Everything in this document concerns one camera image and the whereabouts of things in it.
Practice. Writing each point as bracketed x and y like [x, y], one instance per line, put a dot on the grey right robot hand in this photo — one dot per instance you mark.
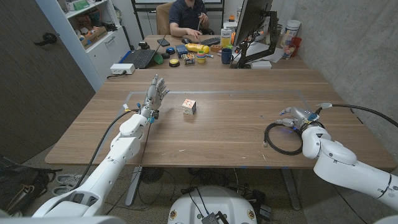
[300, 115]

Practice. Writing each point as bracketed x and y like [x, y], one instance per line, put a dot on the red plastic cup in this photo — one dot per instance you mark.
[297, 43]

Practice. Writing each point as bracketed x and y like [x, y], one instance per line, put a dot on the dark blue mug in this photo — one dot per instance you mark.
[227, 56]

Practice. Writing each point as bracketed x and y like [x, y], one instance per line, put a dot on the black laptop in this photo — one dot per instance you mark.
[141, 57]

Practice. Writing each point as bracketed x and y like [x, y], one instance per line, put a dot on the white shoe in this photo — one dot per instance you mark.
[66, 179]

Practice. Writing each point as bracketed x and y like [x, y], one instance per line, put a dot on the tan office chair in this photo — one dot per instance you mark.
[163, 18]

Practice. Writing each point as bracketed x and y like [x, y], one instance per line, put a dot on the blue push button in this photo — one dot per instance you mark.
[170, 50]

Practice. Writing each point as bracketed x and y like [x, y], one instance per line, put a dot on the yellow push button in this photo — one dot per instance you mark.
[174, 62]

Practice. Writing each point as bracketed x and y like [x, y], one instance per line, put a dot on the colourful stacking cups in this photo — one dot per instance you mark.
[201, 57]

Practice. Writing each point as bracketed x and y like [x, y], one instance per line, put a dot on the cardboard box with toys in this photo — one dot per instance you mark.
[93, 38]

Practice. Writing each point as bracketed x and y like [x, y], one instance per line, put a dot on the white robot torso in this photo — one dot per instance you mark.
[214, 202]

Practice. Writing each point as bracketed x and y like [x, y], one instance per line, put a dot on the white wipes canister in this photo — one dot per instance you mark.
[290, 31]

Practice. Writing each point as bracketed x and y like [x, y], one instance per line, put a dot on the black push button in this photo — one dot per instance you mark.
[165, 55]

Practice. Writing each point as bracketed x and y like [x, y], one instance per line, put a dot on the black floor fan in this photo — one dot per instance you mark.
[151, 174]

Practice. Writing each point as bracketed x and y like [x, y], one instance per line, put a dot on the white shelf cabinet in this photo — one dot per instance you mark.
[102, 56]

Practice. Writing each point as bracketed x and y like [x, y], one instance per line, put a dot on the green plastic object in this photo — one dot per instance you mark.
[159, 59]

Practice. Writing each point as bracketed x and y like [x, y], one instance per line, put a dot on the black monitor stand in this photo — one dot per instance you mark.
[262, 51]

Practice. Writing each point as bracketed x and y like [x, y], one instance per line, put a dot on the white and yellow carton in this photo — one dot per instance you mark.
[225, 38]

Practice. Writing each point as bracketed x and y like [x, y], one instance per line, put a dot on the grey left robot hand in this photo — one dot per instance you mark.
[153, 96]

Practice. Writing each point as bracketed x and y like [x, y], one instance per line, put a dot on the person in dark shirt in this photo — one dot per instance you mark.
[186, 15]

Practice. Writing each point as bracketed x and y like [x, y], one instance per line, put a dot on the orange toy brick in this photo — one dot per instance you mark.
[216, 48]

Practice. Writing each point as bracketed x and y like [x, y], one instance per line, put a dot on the black computer monitor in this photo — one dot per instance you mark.
[252, 18]

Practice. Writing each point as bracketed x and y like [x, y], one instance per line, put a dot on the black smartphone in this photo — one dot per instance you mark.
[163, 42]

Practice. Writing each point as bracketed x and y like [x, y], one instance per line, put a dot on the clear glass cup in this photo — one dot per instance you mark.
[287, 52]

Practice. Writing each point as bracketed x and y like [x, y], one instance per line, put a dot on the yellow mustard bottle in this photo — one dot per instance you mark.
[197, 48]

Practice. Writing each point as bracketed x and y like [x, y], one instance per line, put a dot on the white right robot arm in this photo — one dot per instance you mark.
[339, 161]

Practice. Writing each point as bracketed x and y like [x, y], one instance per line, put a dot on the black computer mouse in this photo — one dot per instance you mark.
[186, 40]

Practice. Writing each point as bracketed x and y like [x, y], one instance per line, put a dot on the black bag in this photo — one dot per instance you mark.
[21, 183]

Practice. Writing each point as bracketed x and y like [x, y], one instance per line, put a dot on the white power strip box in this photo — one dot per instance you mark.
[122, 68]

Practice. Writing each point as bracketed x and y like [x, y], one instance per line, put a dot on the small scrambled Rubik's cube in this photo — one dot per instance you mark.
[189, 59]

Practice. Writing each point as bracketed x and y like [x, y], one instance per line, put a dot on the blue box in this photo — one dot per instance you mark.
[181, 50]

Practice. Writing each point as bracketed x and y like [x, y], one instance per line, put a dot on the black keyboard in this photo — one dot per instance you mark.
[211, 41]

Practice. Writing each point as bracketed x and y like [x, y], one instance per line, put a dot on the flat white box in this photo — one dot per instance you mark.
[261, 64]

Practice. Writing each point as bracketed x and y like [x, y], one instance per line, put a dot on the Rubik's cube with pale stickers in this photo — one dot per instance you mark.
[189, 106]

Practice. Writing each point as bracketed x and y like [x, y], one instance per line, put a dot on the grey table leg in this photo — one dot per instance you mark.
[133, 186]
[291, 189]

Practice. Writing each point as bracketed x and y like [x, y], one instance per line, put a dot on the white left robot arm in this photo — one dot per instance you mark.
[112, 161]

